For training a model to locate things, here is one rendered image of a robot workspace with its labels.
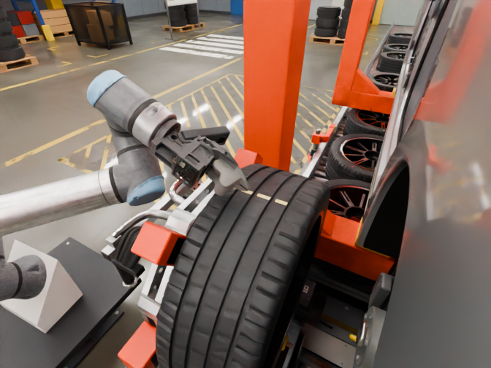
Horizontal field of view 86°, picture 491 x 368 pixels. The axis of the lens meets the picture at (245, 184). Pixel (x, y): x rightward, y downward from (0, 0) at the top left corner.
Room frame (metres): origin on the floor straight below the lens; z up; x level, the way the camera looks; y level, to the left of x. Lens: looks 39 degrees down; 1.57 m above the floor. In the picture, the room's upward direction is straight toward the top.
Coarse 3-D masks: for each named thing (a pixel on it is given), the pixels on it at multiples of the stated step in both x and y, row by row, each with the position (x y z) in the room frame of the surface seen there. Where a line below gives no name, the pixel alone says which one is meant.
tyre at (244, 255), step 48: (240, 192) 0.46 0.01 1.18; (288, 192) 0.46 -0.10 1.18; (192, 240) 0.36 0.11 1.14; (240, 240) 0.34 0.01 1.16; (288, 240) 0.33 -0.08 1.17; (192, 288) 0.28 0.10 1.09; (240, 288) 0.26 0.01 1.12; (288, 288) 0.28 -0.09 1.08; (192, 336) 0.22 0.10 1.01; (240, 336) 0.20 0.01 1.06
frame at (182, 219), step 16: (208, 192) 0.56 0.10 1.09; (176, 208) 0.47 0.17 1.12; (192, 208) 0.50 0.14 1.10; (176, 224) 0.43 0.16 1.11; (192, 224) 0.43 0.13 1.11; (160, 272) 0.37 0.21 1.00; (144, 288) 0.33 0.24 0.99; (160, 288) 0.32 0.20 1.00; (144, 304) 0.30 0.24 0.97; (160, 304) 0.30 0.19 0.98
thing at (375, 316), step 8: (368, 312) 0.34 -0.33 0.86; (376, 312) 0.31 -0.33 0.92; (384, 312) 0.32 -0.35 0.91; (368, 320) 0.31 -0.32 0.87; (376, 320) 0.29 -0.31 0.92; (368, 328) 0.29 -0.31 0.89; (376, 328) 0.27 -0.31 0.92; (368, 336) 0.26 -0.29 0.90; (376, 336) 0.26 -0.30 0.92; (368, 344) 0.24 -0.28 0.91; (376, 344) 0.24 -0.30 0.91; (360, 352) 0.25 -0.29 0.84; (368, 352) 0.23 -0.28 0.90; (360, 360) 0.23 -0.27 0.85; (368, 360) 0.22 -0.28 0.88
